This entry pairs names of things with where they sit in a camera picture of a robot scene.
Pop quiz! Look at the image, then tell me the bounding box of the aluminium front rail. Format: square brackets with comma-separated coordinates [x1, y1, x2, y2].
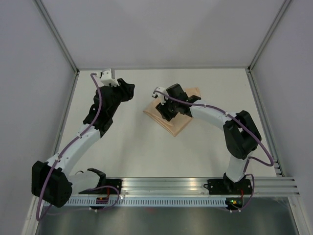
[120, 177, 300, 197]

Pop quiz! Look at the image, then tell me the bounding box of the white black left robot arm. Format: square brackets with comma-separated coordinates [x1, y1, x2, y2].
[31, 78, 135, 208]

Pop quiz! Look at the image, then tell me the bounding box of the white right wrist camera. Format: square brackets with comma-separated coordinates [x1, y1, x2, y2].
[152, 87, 168, 105]

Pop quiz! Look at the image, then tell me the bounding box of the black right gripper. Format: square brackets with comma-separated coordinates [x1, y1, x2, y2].
[156, 93, 179, 121]

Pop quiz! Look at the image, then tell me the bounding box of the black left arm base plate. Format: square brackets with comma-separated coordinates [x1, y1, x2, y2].
[78, 179, 123, 195]

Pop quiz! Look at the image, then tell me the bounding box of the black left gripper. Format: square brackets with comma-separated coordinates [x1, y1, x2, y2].
[107, 78, 135, 117]

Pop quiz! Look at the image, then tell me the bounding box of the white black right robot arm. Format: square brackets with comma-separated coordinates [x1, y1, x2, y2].
[152, 84, 262, 193]

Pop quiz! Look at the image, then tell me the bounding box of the aluminium frame post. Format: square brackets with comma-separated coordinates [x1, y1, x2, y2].
[246, 0, 293, 73]
[33, 0, 79, 75]

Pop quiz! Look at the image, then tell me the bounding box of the peach cloth napkin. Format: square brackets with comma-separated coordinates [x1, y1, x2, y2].
[143, 87, 201, 137]

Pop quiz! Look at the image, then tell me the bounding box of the white slotted cable duct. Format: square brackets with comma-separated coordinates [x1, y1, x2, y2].
[66, 196, 226, 207]

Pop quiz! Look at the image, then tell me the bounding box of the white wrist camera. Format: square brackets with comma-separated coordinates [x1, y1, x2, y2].
[96, 69, 119, 87]
[152, 87, 168, 105]

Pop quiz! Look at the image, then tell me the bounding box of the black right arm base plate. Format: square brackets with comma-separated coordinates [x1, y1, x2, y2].
[203, 179, 252, 195]

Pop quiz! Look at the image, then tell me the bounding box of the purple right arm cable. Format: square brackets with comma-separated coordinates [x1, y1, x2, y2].
[153, 90, 274, 213]

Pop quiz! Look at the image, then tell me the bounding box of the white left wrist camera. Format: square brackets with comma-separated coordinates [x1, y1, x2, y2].
[96, 69, 119, 87]

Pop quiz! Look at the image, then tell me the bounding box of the aluminium left frame post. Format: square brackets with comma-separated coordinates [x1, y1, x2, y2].
[33, 0, 79, 75]

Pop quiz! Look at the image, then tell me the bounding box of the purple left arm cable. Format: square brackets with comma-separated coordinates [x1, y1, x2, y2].
[36, 72, 120, 222]

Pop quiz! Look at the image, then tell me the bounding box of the aluminium right frame post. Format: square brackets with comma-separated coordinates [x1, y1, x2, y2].
[246, 0, 293, 73]

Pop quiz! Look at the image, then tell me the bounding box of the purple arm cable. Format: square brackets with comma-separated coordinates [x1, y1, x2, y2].
[36, 72, 120, 222]
[153, 90, 274, 213]

